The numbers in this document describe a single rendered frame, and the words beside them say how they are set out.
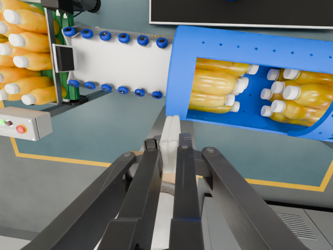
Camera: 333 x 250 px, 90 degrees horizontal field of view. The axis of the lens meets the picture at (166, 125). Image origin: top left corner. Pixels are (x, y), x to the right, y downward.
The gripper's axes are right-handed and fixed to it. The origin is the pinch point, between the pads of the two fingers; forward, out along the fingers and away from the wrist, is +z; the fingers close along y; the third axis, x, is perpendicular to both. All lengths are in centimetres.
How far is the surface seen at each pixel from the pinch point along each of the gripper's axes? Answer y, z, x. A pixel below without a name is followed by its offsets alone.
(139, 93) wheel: -17, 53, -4
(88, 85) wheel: -39, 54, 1
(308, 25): 95, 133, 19
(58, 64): -45, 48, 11
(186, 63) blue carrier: 2.5, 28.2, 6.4
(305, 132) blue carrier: 34.7, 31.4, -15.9
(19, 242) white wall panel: -269, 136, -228
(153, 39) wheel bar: -9, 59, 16
